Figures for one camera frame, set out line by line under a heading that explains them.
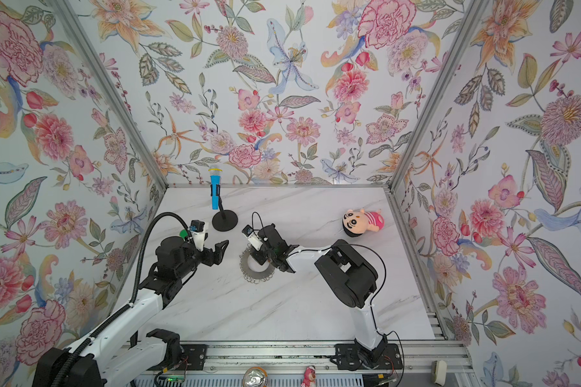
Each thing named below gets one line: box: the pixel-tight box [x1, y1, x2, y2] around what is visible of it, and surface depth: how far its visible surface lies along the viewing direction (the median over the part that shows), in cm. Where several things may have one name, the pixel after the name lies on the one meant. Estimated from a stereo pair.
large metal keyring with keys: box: [238, 244, 276, 285], surface depth 95 cm
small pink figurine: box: [300, 365, 317, 387], surface depth 71 cm
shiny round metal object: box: [242, 366, 269, 387], surface depth 63 cm
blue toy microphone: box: [209, 174, 222, 210], surface depth 95 cm
